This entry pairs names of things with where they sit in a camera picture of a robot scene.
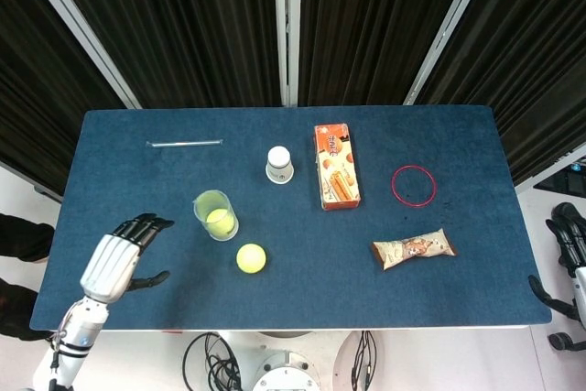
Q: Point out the white paper cup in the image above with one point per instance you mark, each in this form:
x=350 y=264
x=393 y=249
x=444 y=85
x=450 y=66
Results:
x=279 y=164

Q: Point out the black electronic device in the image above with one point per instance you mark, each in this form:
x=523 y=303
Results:
x=567 y=180

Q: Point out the blue velvet table cloth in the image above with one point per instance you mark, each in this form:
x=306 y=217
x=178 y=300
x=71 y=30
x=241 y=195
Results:
x=320 y=281

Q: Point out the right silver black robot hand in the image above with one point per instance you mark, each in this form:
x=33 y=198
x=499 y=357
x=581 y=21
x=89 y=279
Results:
x=570 y=235

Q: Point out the person in dark clothes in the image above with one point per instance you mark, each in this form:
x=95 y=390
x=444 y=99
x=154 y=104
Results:
x=23 y=235

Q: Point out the yellow tennis ball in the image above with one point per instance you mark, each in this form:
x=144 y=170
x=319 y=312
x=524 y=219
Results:
x=220 y=222
x=251 y=258

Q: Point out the white table frame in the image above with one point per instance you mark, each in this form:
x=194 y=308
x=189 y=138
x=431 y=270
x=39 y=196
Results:
x=412 y=330

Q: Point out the black chair caster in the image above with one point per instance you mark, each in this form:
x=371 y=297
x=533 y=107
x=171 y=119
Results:
x=561 y=340

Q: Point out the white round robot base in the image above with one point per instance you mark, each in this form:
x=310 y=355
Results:
x=286 y=372

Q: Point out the brown snack bag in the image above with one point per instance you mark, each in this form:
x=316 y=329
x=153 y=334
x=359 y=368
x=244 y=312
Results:
x=412 y=249

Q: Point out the orange biscuit box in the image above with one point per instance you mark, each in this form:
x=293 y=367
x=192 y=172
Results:
x=339 y=166

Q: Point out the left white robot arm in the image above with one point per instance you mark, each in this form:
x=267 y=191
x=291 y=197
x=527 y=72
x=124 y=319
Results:
x=73 y=340

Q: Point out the dark pleated curtain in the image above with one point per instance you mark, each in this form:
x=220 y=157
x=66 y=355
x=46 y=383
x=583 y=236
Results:
x=540 y=66
x=375 y=29
x=183 y=29
x=36 y=89

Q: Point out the transparent plastic cup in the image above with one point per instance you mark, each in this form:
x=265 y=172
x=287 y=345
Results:
x=203 y=205

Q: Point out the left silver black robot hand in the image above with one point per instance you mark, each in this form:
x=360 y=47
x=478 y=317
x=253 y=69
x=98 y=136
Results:
x=112 y=265

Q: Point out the white frame post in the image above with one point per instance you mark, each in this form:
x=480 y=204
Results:
x=451 y=29
x=79 y=29
x=286 y=29

